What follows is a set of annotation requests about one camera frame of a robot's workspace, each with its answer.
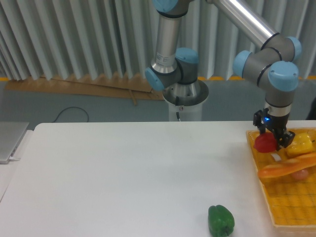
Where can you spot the orange baguette bread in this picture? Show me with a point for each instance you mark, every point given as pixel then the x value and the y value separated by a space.
pixel 287 167

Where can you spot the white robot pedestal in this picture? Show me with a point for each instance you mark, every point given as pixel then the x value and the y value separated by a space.
pixel 185 100

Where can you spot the person in black clothes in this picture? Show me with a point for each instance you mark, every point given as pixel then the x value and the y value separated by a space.
pixel 312 112

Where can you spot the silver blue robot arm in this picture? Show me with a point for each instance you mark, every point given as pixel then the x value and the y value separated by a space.
pixel 174 71

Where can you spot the yellow bell pepper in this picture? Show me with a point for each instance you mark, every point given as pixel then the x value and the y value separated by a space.
pixel 301 144

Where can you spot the brown cardboard sheet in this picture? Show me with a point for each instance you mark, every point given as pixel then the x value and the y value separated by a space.
pixel 134 88

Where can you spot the silver laptop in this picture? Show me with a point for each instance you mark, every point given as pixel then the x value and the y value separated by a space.
pixel 11 134

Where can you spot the green bell pepper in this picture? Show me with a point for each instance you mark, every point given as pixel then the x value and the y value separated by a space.
pixel 221 222

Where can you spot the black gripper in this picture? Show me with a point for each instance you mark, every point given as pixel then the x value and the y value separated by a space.
pixel 276 124

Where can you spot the pink round fruit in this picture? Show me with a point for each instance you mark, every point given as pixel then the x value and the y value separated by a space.
pixel 300 175

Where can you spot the white paper label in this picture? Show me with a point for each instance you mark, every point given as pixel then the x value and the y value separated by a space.
pixel 276 157

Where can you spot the yellow woven basket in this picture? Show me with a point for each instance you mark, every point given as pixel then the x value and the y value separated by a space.
pixel 291 202

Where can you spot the red bell pepper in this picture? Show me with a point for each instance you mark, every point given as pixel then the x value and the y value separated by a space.
pixel 265 143

